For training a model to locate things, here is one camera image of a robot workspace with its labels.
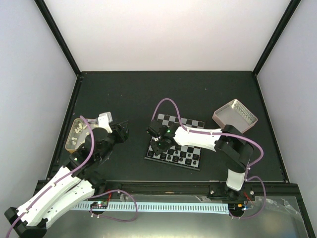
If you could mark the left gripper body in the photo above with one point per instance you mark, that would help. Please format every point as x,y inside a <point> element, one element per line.
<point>122,136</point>

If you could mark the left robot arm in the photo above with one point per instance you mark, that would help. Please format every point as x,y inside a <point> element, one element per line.
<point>77,180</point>

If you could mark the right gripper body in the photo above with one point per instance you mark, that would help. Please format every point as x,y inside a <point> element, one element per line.
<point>160,148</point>

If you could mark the gold tin with white pieces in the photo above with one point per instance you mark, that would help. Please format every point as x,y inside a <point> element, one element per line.
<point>78,132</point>

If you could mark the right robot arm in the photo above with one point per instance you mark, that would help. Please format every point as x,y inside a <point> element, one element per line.
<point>228,142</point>

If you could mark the pink metal tin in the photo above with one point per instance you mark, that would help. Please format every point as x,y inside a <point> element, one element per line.
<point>236,114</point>

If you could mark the white slotted cable duct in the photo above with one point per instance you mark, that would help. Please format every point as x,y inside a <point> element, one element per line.
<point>164,207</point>

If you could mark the black and white chessboard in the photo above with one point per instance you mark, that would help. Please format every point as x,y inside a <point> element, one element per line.
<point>181,156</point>

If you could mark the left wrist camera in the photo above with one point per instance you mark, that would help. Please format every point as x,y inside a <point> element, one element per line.
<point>104,120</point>

